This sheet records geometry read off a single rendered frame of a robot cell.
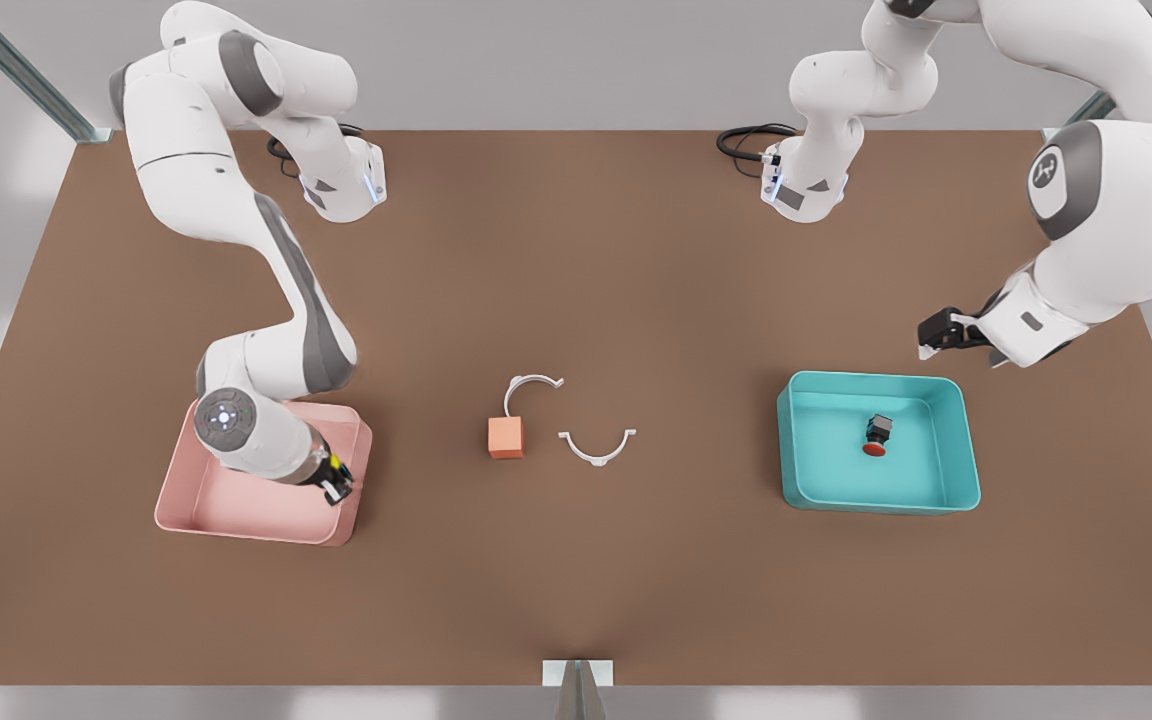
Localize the pink storage box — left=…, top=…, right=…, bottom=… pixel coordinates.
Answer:
left=154, top=399, right=375, bottom=548

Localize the blue storage box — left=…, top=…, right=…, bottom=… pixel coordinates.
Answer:
left=776, top=370, right=983, bottom=516

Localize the orange cube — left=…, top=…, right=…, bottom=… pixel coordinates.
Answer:
left=487, top=415, right=526, bottom=461

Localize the white curved clip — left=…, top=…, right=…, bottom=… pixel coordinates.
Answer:
left=557, top=427, right=639, bottom=469
left=502, top=373, right=566, bottom=420

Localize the black cable loop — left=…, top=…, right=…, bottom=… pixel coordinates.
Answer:
left=266, top=123, right=368, bottom=183
left=715, top=123, right=801, bottom=182

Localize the silver frame post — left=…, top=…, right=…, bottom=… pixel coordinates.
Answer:
left=0, top=0, right=114, bottom=144
left=542, top=659, right=615, bottom=720
left=1040, top=0, right=1152, bottom=143

